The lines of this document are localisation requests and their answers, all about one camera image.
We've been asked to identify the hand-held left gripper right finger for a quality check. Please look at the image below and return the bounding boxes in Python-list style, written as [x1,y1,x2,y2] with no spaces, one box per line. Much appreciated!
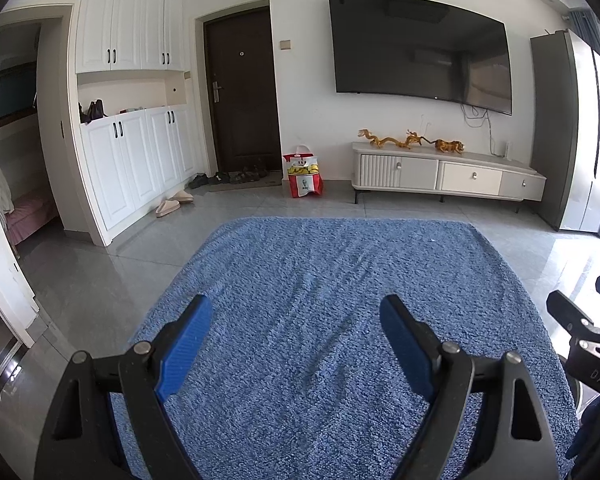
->
[379,294,561,480]

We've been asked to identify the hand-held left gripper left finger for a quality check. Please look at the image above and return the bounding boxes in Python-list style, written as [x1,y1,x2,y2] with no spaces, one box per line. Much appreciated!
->
[34,294,214,480]

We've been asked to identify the person's right forearm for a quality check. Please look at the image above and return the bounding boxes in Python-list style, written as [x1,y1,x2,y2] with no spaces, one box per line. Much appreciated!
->
[565,400,600,463]

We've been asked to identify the blue fluffy rug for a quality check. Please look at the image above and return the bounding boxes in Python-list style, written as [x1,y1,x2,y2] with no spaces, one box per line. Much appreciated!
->
[109,216,581,480]

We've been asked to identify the grey and white refrigerator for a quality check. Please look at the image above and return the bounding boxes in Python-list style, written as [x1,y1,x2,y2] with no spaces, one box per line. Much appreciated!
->
[530,29,600,233]

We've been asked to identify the white television cabinet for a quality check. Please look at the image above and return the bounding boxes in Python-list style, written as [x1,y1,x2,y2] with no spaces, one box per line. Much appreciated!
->
[351,141,547,206]

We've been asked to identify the row of dark shoes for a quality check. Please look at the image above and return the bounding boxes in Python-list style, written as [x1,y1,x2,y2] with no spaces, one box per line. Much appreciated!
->
[188,164,271,190]

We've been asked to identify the white shoe cabinet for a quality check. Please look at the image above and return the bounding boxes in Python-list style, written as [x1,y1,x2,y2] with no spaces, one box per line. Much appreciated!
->
[77,104,206,247]

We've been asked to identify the red and white paper bag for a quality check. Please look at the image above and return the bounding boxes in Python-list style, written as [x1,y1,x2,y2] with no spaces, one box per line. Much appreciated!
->
[282,145,325,199]

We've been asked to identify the pink bed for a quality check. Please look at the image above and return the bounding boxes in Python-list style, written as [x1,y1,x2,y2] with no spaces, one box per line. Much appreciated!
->
[5,192,61,246]

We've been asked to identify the white hanging cloth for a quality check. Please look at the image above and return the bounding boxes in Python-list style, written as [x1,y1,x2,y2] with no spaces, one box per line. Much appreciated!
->
[0,145,16,216]

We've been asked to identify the black handbag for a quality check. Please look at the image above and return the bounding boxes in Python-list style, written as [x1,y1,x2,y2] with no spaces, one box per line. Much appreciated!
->
[78,100,106,125]

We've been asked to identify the dark brown entry door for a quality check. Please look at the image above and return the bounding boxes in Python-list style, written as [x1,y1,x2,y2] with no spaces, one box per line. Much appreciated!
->
[203,7,283,175]

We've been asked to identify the grey blue curtain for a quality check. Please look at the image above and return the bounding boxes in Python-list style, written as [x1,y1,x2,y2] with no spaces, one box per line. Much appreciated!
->
[569,10,600,57]

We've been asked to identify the bedroom window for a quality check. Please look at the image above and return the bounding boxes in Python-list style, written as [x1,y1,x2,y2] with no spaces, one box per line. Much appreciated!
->
[0,62,38,123]

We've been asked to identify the television cables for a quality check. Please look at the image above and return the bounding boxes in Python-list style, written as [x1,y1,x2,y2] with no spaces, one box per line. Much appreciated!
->
[461,105,496,156]

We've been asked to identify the black wall television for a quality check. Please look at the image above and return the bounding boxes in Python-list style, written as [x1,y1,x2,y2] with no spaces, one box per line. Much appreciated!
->
[328,0,512,116]

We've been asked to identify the white wall cabinet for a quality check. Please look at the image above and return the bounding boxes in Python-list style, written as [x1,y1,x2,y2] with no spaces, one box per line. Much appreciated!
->
[75,0,187,73]

